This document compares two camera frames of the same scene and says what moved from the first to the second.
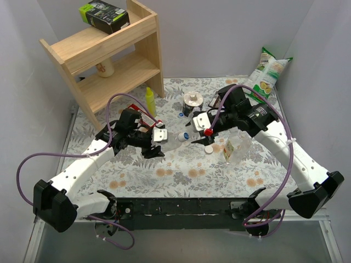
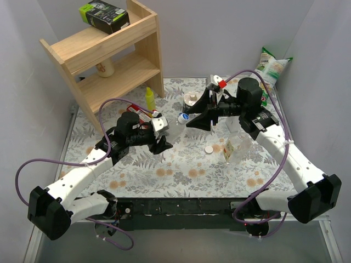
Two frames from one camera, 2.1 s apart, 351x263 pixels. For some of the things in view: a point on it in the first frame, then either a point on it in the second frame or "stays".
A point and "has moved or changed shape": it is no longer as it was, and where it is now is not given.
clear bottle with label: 237,145 stays
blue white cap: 183,136 -> 182,118
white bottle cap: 209,149 stays
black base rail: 181,214 stays
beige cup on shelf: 106,68 stays
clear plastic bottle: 172,141 has moved or changed shape
